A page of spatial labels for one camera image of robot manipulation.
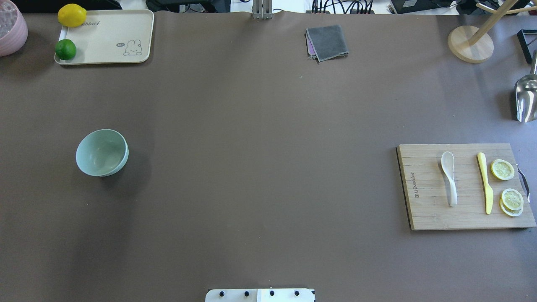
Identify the black picture frame tray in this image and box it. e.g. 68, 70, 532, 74
516, 29, 537, 64

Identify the bamboo cutting board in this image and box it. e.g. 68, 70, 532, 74
397, 143, 536, 231

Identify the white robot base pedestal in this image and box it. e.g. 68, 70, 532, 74
205, 287, 316, 302

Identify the white plastic spoon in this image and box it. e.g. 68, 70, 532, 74
441, 151, 458, 208

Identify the light green bowl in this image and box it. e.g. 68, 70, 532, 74
76, 129, 129, 177

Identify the grey folded cloth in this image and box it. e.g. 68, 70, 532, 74
305, 25, 349, 62

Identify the steel scoop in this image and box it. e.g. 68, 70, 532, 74
515, 51, 537, 123

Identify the aluminium frame post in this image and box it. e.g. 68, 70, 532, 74
252, 0, 273, 20

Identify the green lime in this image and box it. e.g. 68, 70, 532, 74
55, 39, 77, 60

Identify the lemon slice top single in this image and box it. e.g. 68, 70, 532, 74
490, 159, 515, 180

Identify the wooden mug tree stand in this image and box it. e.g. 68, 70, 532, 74
448, 0, 537, 64

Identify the yellow lemon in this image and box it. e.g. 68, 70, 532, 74
57, 3, 88, 27

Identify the lemon slice under front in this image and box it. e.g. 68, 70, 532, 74
499, 199, 524, 217

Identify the yellow plastic knife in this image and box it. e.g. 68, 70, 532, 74
476, 152, 494, 215

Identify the beige rabbit tray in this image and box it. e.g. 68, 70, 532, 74
54, 9, 155, 65

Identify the pink ice bowl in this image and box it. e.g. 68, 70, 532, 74
0, 0, 28, 57

